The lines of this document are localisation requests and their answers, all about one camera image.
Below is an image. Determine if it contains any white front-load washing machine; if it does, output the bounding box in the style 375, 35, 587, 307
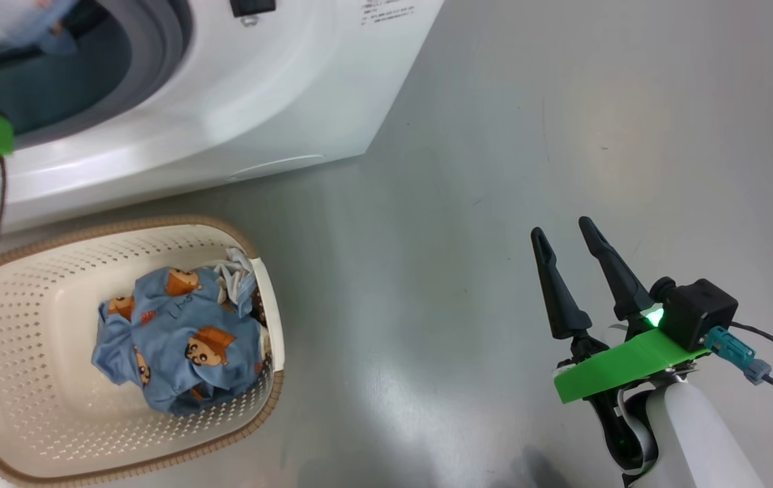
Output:
0, 0, 446, 235

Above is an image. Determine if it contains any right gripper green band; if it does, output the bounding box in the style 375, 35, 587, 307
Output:
530, 216, 711, 475

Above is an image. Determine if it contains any right camera cable teal plug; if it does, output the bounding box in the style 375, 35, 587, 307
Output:
705, 325, 773, 397

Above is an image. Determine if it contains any cream perforated laundry basket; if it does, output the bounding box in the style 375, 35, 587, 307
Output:
0, 216, 285, 487

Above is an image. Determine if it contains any blue cartoon print garment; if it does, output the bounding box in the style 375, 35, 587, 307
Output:
91, 247, 272, 416
0, 0, 82, 55

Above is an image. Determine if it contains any round drain filter cover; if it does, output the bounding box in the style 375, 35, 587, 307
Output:
227, 155, 326, 182

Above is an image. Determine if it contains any black door lock slot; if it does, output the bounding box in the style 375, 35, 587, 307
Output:
229, 0, 277, 18

